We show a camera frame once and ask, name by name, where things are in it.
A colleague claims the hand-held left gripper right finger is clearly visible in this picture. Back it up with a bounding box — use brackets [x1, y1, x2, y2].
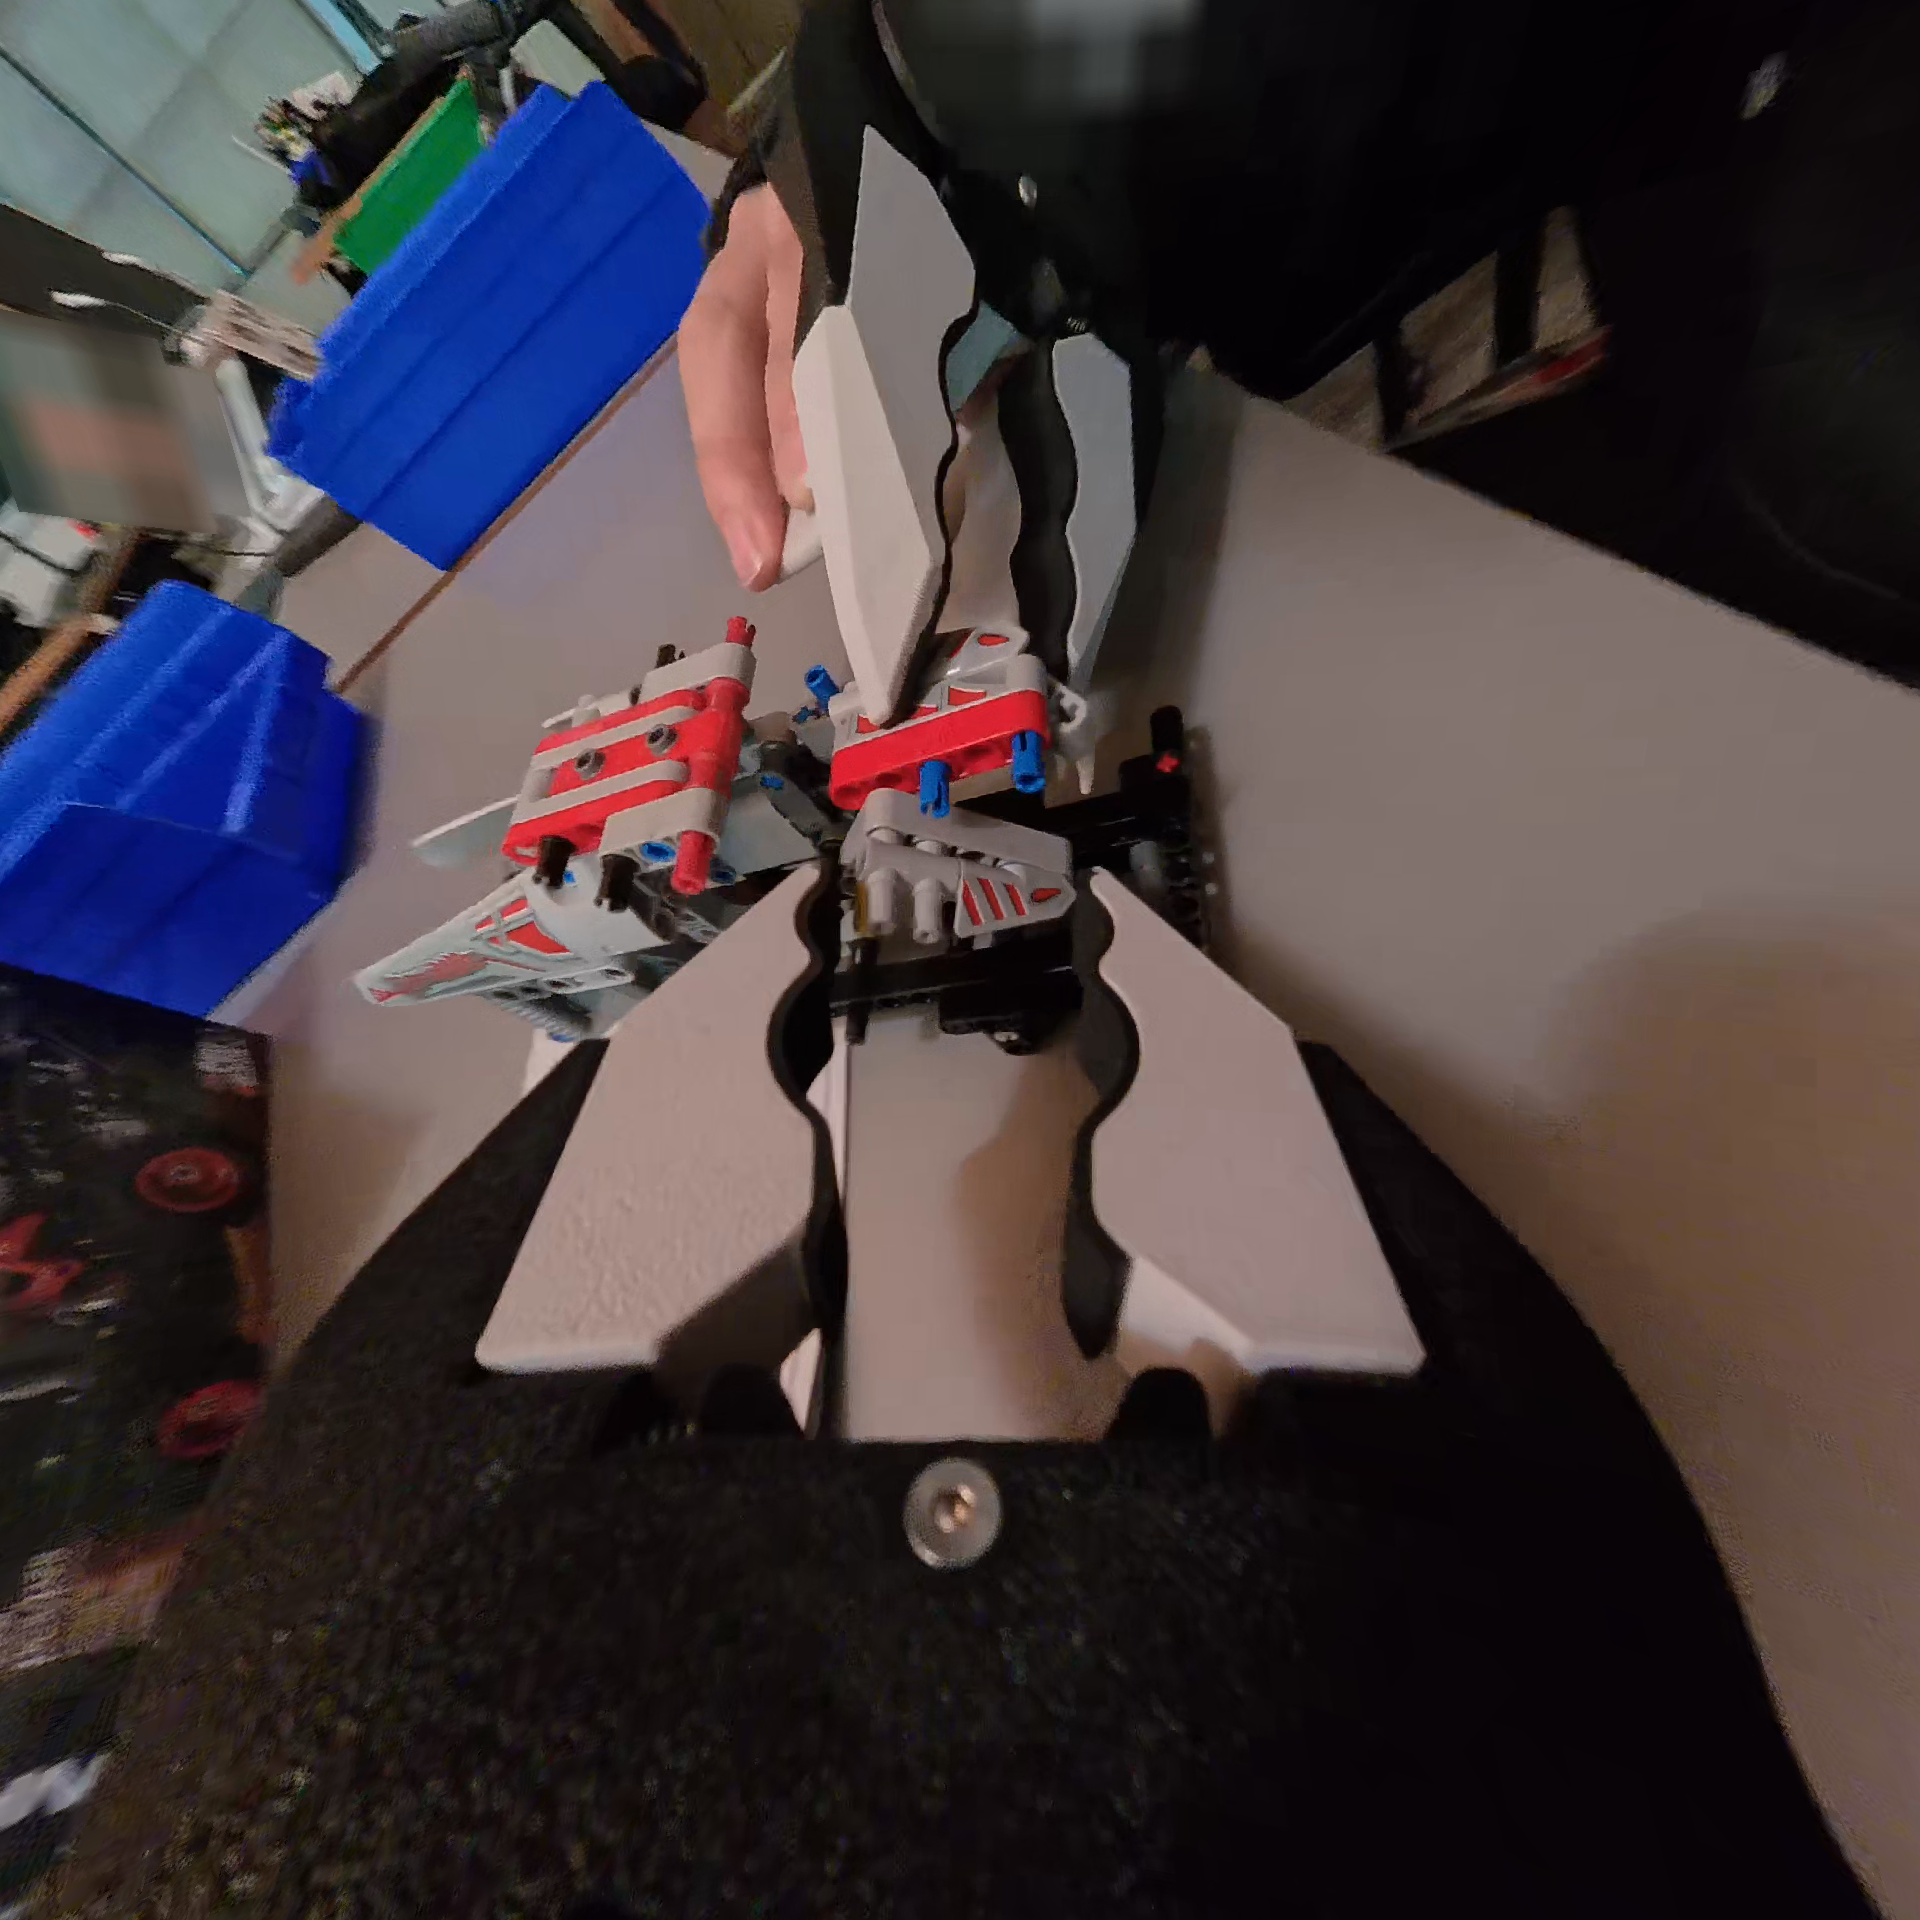
[1056, 867, 1427, 1434]

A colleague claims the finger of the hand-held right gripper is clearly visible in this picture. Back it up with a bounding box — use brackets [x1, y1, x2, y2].
[788, 126, 988, 722]
[993, 332, 1144, 692]

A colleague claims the black toy set box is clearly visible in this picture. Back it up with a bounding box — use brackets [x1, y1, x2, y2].
[0, 966, 294, 1801]

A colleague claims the green bin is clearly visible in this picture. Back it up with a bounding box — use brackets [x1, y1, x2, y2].
[332, 77, 490, 280]

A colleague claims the blue storage bin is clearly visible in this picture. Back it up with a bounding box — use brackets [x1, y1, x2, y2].
[269, 79, 710, 577]
[0, 577, 377, 1022]

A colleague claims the light grey desk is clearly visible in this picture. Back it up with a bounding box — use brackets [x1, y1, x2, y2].
[239, 322, 1920, 1920]

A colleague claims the person's black clothing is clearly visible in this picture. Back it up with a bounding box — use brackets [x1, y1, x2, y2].
[1142, 0, 1920, 692]

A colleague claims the grey red brick truck model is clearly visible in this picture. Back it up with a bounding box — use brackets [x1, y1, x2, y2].
[352, 614, 1216, 1052]

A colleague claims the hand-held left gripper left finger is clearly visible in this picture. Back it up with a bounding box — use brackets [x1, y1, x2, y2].
[479, 863, 856, 1404]

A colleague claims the white printed paper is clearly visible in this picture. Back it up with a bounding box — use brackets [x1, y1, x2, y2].
[181, 292, 325, 378]

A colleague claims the person's right hand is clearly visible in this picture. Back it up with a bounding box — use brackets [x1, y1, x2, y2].
[678, 182, 827, 589]

